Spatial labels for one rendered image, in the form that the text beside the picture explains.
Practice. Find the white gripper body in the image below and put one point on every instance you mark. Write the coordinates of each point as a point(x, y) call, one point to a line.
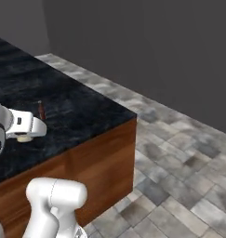
point(37, 128)

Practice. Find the wooden kitchen island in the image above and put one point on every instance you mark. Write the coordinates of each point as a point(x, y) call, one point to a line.
point(102, 155)

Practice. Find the beige round can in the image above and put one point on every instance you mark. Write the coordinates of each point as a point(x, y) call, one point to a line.
point(24, 139)

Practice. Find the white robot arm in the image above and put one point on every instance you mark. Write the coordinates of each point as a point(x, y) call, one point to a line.
point(55, 198)

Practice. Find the small brown bottle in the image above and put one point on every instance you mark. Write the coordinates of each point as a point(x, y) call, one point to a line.
point(42, 112)

